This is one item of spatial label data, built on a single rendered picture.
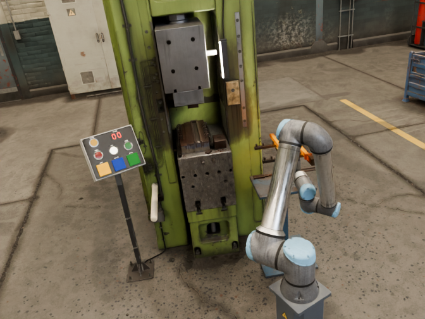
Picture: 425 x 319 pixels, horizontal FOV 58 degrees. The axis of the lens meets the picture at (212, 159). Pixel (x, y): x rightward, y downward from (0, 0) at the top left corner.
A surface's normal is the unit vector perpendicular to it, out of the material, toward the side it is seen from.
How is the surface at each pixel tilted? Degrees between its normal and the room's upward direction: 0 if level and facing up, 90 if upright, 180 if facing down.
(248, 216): 90
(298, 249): 5
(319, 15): 90
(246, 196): 90
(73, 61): 90
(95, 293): 0
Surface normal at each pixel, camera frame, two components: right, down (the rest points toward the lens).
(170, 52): 0.12, 0.44
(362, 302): -0.11, -0.89
